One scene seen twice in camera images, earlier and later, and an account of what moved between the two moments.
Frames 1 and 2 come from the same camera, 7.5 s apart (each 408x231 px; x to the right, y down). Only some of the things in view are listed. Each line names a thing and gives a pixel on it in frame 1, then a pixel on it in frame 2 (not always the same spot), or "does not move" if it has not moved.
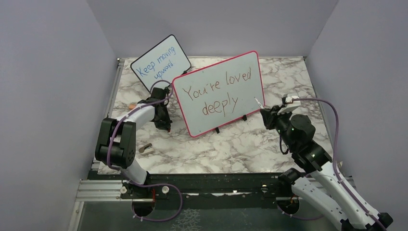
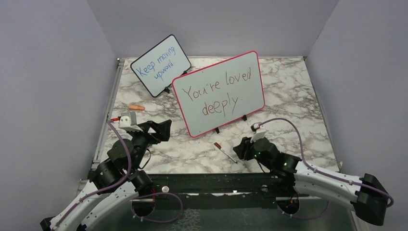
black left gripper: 165,124 to 162,130
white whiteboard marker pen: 261,107 to 219,147
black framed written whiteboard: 165,61 does not move
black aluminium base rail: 268,186 does not move
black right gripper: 270,115 to 245,146
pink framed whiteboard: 210,97 does not move
